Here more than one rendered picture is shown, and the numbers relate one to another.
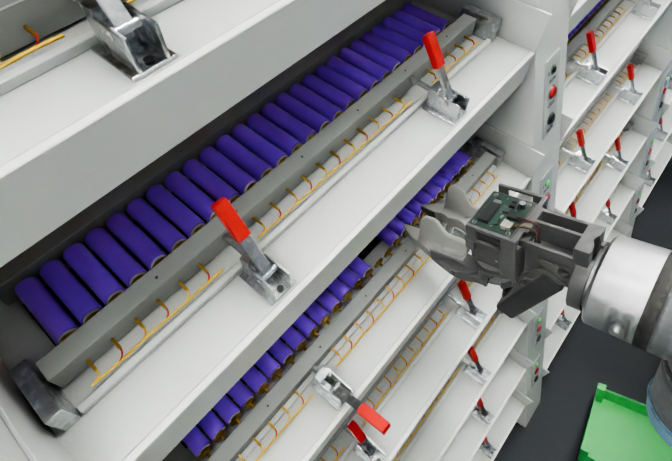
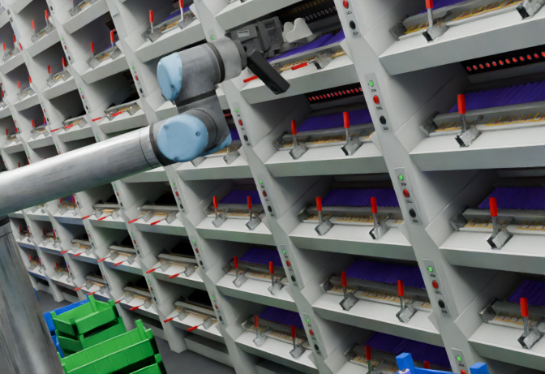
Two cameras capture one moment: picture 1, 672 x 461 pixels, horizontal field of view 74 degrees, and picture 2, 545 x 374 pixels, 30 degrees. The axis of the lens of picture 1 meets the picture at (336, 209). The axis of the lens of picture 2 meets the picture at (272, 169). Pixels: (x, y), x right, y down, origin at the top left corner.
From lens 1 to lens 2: 2.48 m
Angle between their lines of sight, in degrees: 93
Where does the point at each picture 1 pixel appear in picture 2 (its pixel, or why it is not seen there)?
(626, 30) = (504, 18)
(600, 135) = (509, 136)
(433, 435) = (350, 231)
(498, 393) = (423, 321)
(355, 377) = not seen: hidden behind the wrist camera
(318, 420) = not seen: hidden behind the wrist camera
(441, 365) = (330, 154)
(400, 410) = (315, 152)
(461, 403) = (364, 235)
